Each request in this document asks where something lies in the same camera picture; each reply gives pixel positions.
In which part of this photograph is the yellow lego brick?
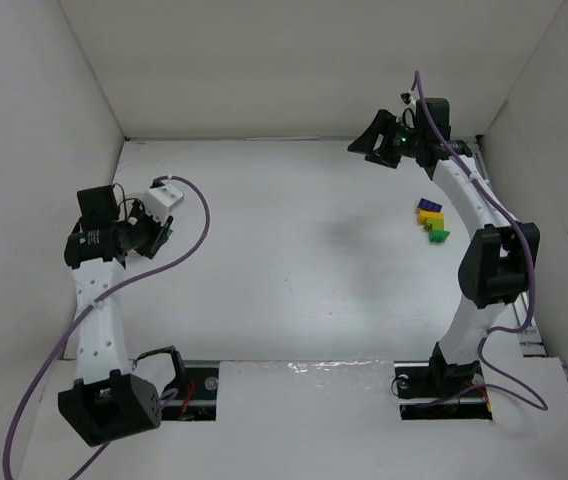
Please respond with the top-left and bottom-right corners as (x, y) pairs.
(417, 209), (444, 225)

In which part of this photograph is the lime green lego brick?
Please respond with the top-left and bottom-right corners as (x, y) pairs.
(424, 216), (446, 232)

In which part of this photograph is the dark green lego brick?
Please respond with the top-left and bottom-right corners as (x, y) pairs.
(428, 230), (450, 244)

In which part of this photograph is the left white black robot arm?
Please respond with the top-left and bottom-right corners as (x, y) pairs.
(58, 182), (186, 447)

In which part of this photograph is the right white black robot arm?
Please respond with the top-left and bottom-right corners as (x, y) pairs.
(347, 93), (540, 399)

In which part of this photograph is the purple lego brick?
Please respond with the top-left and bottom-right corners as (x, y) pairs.
(417, 198), (442, 213)

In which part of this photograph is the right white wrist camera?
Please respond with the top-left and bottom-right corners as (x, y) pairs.
(400, 92), (417, 123)

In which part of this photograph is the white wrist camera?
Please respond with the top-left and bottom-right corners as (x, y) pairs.
(400, 92), (417, 123)
(141, 179), (184, 225)

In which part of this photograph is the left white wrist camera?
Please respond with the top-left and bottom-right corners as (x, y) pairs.
(141, 179), (184, 225)

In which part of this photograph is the right aluminium rail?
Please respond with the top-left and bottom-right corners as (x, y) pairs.
(463, 140), (548, 357)

